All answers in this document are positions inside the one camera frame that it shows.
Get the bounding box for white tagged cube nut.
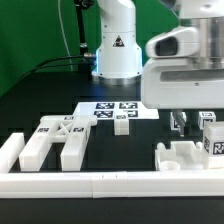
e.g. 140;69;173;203
170;112;186;131
198;111;216;129

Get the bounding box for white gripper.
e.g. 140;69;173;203
141;58;224;136

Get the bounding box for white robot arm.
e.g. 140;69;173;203
92;0;224;126

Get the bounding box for white marker tag sheet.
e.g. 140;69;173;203
73;101;159;120

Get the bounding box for white U-shaped obstacle fence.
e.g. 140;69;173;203
0;133;224;198

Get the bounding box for white chair backrest frame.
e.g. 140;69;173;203
19;115;97;172

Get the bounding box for black cable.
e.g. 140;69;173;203
16;53;98;83

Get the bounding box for white chair seat part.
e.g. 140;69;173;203
155;141;205;171

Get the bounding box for grey hanging cable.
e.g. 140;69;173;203
57;0;74;72

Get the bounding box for black camera stand pole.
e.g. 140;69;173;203
73;0;94;74

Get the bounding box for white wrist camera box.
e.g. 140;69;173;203
145;26;199;59

